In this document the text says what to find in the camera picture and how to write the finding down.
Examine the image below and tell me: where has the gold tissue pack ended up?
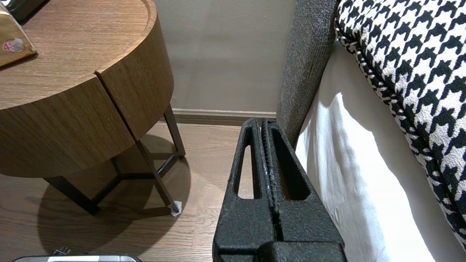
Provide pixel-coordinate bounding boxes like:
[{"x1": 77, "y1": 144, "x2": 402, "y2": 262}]
[{"x1": 0, "y1": 3, "x2": 38, "y2": 68}]

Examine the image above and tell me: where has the brown wall baseboard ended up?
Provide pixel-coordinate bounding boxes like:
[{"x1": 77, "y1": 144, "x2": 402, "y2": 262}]
[{"x1": 160, "y1": 108, "x2": 277, "y2": 126}]

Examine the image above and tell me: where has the white silver robot base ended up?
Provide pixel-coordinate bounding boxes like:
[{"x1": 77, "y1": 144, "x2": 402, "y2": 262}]
[{"x1": 11, "y1": 255, "x2": 143, "y2": 262}]

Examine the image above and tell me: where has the black and white telephone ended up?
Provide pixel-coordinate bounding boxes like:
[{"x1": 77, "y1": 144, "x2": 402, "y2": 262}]
[{"x1": 4, "y1": 0, "x2": 50, "y2": 21}]

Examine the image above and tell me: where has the round wooden side table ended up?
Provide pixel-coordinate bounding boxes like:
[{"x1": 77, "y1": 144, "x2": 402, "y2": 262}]
[{"x1": 0, "y1": 0, "x2": 186, "y2": 216}]

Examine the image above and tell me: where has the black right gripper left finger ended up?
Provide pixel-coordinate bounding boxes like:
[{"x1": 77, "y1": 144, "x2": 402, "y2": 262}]
[{"x1": 213, "y1": 117, "x2": 281, "y2": 262}]

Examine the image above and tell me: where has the white bed sheet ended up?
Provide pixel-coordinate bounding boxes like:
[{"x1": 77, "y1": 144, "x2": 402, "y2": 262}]
[{"x1": 294, "y1": 40, "x2": 466, "y2": 262}]

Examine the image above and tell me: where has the grey fabric headboard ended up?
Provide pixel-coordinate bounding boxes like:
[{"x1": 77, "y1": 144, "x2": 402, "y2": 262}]
[{"x1": 276, "y1": 0, "x2": 339, "y2": 148}]

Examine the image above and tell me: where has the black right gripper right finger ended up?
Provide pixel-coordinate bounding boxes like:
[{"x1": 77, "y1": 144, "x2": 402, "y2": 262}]
[{"x1": 261, "y1": 118, "x2": 347, "y2": 262}]

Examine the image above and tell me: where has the black-white houndstooth pillow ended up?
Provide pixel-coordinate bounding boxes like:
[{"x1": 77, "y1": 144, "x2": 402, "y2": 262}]
[{"x1": 334, "y1": 0, "x2": 466, "y2": 250}]

